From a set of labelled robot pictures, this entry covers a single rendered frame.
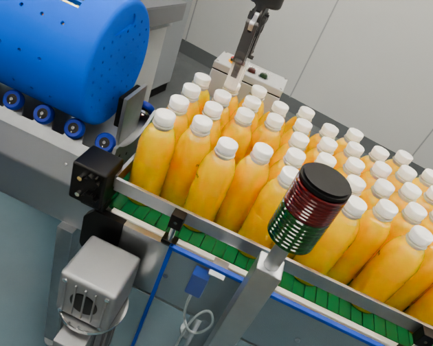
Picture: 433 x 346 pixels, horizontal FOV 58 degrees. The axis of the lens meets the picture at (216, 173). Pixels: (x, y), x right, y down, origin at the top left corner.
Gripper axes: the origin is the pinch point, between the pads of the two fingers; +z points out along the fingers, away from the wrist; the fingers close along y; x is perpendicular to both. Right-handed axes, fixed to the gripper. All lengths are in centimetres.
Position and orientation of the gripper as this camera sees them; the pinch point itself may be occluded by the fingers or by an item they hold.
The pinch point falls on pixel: (236, 73)
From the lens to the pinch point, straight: 94.8
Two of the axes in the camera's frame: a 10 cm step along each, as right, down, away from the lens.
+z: -3.1, 7.5, 5.8
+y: -2.9, 5.1, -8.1
